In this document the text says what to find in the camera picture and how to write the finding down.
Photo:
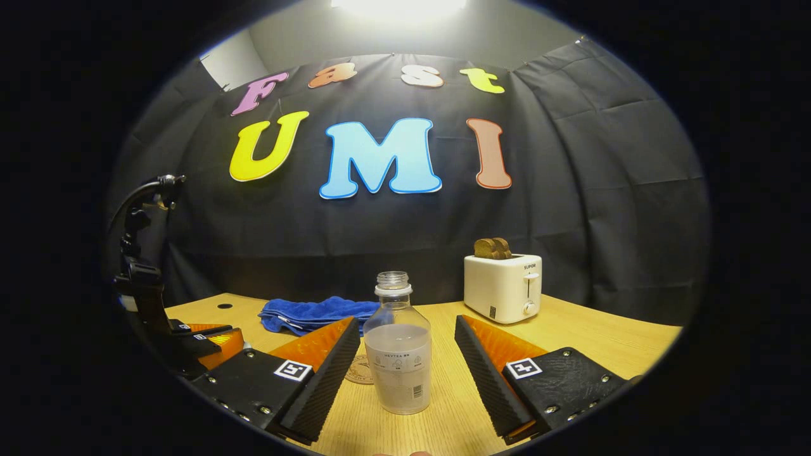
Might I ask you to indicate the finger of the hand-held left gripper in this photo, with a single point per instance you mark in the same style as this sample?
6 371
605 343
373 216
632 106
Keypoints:
203 329
218 345

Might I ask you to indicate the blue folded towel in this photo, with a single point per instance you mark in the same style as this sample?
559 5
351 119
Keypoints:
310 313

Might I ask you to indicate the round brown coaster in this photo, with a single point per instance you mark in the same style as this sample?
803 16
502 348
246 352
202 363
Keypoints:
360 370

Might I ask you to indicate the white toaster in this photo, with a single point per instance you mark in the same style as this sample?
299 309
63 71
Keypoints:
500 288

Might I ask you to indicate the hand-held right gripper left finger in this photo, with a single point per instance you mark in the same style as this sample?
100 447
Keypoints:
329 386

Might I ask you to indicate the black backdrop cloth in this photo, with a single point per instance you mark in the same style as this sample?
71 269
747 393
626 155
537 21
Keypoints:
570 190

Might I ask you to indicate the brown bread slice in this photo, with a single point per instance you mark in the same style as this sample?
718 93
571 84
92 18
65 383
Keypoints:
493 249

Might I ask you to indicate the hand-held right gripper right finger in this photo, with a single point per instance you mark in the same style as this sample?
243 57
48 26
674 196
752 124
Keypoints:
485 386

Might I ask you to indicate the clear plastic water bottle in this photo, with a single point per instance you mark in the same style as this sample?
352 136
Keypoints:
398 367

